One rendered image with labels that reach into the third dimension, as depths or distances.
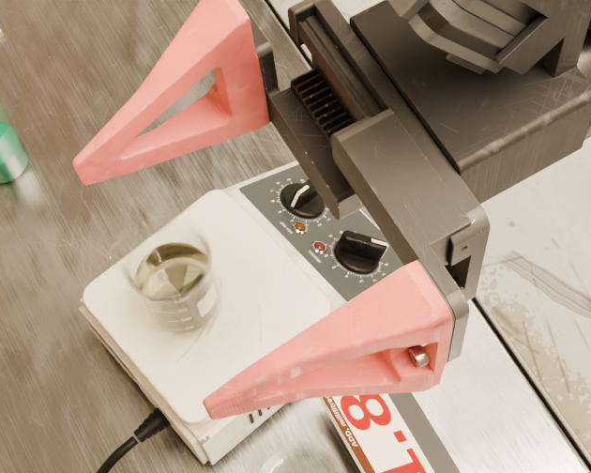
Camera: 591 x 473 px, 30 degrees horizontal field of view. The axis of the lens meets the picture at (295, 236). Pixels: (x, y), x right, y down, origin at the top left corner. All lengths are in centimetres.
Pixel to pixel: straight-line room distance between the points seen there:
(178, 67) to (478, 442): 45
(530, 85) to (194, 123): 13
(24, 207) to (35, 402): 15
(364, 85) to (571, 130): 7
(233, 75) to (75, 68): 53
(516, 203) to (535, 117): 49
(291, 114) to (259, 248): 32
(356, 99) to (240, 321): 35
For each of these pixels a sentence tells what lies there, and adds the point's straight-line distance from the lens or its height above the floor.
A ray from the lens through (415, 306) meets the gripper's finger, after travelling 32.
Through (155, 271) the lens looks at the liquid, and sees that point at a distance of 67.
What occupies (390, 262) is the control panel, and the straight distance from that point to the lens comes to 76.
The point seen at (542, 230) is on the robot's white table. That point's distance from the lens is 82.
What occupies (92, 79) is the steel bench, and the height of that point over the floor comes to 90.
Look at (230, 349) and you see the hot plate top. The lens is 69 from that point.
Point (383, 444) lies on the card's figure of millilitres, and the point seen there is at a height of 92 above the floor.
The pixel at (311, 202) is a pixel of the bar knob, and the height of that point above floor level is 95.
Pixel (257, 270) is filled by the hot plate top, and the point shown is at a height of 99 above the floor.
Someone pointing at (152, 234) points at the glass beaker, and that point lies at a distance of 66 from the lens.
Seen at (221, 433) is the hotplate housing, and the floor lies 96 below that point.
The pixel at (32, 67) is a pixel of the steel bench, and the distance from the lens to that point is 92.
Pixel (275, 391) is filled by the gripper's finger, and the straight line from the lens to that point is 35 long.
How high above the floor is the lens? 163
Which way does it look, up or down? 65 degrees down
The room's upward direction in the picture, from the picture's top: 8 degrees counter-clockwise
